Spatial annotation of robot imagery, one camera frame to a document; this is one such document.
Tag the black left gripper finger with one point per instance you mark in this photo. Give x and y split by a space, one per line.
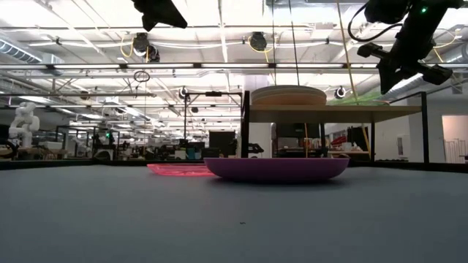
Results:
168 7
164 19

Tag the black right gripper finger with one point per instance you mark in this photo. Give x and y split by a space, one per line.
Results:
385 76
399 75

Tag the green transparent plate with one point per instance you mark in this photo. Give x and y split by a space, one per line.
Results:
358 100

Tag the magenta matte plate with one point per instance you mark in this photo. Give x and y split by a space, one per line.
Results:
274 170

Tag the pink transparent plate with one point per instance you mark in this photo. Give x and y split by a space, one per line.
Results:
175 170

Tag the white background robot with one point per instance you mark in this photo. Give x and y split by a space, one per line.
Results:
23 124

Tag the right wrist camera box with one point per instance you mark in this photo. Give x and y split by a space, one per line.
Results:
382 11

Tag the wooden shelf with black frame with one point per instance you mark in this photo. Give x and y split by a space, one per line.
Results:
329 114

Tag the black background station frame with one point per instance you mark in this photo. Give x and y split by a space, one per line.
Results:
214 94

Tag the black metal rig frame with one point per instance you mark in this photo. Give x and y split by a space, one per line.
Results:
402 166

